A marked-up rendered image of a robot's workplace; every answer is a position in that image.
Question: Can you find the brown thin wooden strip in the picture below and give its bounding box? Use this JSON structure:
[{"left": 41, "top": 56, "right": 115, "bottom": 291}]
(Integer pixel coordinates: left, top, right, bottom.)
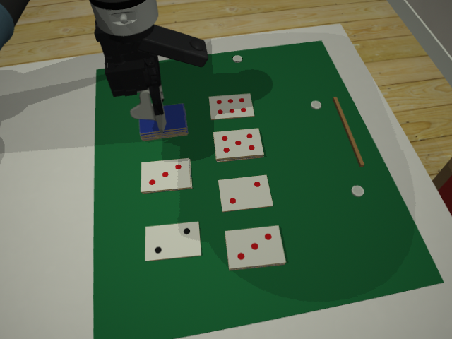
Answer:
[{"left": 333, "top": 97, "right": 364, "bottom": 167}]

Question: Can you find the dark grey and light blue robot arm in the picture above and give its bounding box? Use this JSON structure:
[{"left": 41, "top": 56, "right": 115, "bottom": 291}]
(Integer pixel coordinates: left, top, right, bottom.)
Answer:
[{"left": 0, "top": 0, "right": 208, "bottom": 67}]

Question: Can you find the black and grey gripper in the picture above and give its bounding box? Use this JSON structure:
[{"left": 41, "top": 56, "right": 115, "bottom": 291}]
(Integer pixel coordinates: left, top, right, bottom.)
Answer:
[{"left": 95, "top": 20, "right": 167, "bottom": 133}]

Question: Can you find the blue rectangular tile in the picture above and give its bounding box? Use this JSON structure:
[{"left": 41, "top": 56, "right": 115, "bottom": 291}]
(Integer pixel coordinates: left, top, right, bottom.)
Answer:
[{"left": 139, "top": 103, "right": 186, "bottom": 135}]

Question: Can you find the green felt mat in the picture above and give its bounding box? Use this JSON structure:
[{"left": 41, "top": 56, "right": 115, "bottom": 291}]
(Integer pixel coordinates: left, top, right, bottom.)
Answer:
[{"left": 93, "top": 41, "right": 444, "bottom": 339}]

